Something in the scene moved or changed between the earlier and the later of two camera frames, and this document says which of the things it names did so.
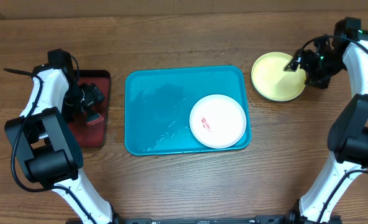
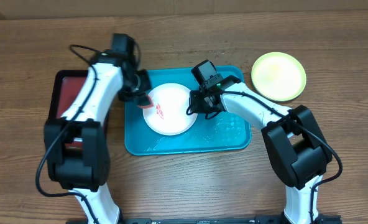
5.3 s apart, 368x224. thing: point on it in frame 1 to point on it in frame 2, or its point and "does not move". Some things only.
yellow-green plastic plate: [271, 80] does not move
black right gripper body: [316, 67] to [199, 104]
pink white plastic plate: [217, 121] to [169, 115]
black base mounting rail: [285, 219] does not move
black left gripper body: [79, 96] to [133, 86]
